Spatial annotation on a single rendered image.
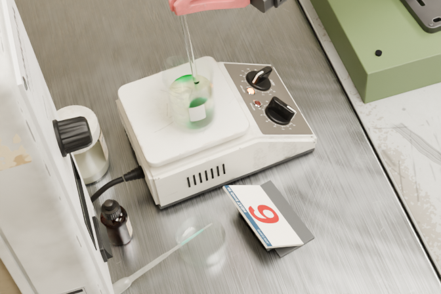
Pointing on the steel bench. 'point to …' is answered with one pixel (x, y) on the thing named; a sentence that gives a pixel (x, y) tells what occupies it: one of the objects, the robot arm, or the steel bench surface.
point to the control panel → (241, 70)
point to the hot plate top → (176, 141)
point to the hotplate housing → (215, 159)
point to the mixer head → (42, 180)
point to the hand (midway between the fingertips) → (179, 3)
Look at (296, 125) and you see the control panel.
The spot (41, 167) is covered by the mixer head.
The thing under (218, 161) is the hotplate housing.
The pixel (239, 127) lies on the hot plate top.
